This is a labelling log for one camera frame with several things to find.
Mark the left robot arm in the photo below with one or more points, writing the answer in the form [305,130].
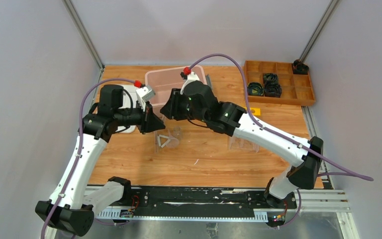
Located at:
[68,208]

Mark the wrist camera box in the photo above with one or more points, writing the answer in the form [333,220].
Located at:
[192,77]
[145,93]

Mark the aluminium frame post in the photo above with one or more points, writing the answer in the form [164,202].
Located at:
[72,11]
[326,16]

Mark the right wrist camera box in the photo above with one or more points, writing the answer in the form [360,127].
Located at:
[192,77]

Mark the pink plastic storage bin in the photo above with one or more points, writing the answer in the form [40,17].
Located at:
[163,81]

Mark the small glass beaker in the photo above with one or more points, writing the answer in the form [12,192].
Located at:
[177,133]

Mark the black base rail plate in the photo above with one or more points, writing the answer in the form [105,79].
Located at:
[203,202]

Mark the yellow test tube rack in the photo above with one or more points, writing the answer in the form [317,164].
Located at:
[255,111]

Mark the aluminium frame post left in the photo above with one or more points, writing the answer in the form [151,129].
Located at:
[72,11]

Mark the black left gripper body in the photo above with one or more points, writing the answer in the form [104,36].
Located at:
[148,117]

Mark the clear glass funnel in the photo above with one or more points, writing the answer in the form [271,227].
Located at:
[172,141]

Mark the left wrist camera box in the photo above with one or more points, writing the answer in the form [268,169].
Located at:
[145,93]

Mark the white clay triangle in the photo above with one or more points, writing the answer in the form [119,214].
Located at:
[163,140]

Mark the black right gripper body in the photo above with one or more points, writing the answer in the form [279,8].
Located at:
[196,115]

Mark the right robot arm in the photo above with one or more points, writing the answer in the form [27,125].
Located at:
[301,153]

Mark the aluminium frame post right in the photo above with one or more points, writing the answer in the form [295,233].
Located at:
[326,16]

